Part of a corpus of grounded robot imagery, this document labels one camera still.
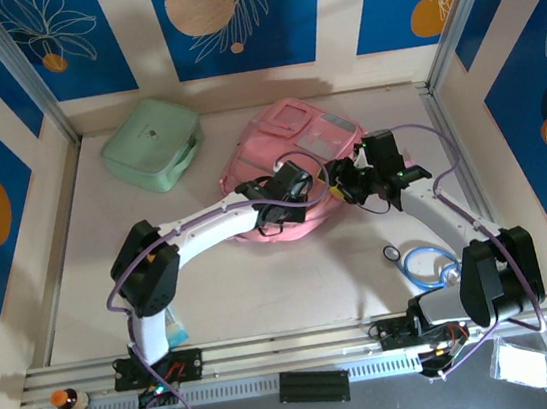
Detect pink backpack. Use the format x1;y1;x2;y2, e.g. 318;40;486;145
207;87;383;251

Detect mint green zip case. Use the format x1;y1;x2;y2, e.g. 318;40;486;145
93;90;212;201

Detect blue stethoscope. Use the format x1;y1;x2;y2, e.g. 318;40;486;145
381;234;467;301

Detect blue plastic wipes packet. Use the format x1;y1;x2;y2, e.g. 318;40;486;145
164;309;191;348

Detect small black controller board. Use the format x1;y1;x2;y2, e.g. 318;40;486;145
416;339;474;379
135;382;181;409

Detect black slotted block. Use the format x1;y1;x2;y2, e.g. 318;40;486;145
277;363;353;409

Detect perforated metal strip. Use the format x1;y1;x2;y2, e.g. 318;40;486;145
40;354;423;409

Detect clear bag white contents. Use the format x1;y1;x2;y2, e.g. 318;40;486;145
486;332;547;397

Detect brown bottle orange cap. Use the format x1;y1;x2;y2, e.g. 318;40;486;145
49;384;91;409

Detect aluminium side rail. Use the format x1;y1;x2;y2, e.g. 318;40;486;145
416;72;527;305

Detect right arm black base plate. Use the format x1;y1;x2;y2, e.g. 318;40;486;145
369;307;472;354

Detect aluminium front rail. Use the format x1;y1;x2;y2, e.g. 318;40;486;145
15;297;547;409

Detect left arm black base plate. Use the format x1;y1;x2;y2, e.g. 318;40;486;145
110;347;207;393

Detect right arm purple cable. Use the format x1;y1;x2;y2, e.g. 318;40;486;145
388;109;547;384

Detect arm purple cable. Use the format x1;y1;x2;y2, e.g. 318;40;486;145
388;109;547;384
89;146;356;409

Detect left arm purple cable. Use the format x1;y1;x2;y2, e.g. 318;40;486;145
89;146;356;409

